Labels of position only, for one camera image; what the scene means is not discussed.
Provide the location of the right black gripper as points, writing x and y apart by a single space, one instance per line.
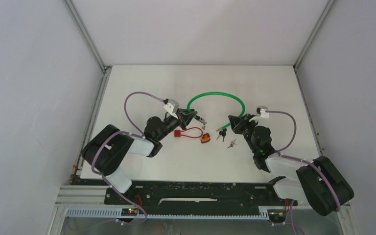
238 123

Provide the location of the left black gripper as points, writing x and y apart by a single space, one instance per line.
184 119

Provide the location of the silver keys of green lock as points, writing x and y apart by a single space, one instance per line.
203 124

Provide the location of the green cable lock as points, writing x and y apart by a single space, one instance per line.
217 93

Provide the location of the red cable lock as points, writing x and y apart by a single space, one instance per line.
192 133

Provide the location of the black key bunch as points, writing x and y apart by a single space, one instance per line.
221 134

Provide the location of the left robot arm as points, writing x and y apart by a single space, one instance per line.
106 151

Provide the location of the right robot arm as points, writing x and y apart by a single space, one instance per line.
316 182

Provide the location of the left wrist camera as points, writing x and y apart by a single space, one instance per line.
171 106

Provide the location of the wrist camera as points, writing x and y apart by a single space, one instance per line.
171 106
262 112

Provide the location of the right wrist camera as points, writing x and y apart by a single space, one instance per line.
262 112

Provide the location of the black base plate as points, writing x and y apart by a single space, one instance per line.
205 198

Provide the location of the grey cable duct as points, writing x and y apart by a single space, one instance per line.
122 213

